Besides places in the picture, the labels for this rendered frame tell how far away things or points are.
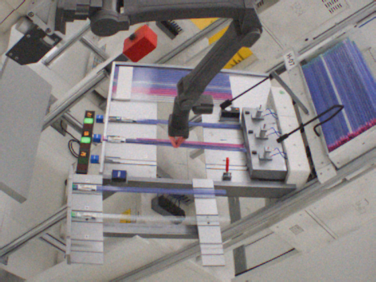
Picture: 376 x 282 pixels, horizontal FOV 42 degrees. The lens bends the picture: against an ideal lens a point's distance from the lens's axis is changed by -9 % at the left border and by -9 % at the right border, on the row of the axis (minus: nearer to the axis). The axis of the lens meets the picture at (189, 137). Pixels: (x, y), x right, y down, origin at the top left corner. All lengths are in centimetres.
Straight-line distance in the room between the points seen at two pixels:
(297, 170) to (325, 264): 168
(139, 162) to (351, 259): 190
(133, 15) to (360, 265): 248
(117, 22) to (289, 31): 205
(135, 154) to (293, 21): 159
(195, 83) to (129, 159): 47
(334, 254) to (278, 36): 147
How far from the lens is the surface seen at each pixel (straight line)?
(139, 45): 268
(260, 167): 189
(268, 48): 327
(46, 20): 132
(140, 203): 216
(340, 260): 346
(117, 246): 175
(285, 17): 317
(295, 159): 194
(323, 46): 225
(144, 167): 190
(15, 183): 171
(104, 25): 130
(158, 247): 216
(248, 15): 134
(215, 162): 195
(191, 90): 160
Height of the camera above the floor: 178
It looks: 24 degrees down
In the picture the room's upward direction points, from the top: 58 degrees clockwise
